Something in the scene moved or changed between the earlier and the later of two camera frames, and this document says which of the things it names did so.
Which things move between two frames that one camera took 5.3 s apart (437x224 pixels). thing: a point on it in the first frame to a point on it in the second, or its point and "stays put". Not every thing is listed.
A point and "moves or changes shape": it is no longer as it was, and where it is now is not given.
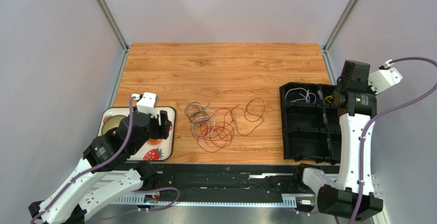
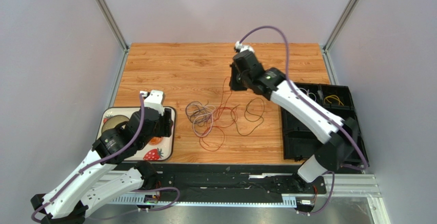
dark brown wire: (247, 119) stays put
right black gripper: (340, 99) to (237, 78)
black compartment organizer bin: (310, 122) stays put
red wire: (213, 138) moves or changes shape
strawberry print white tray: (163, 151) stays put
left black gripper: (162, 130) stays put
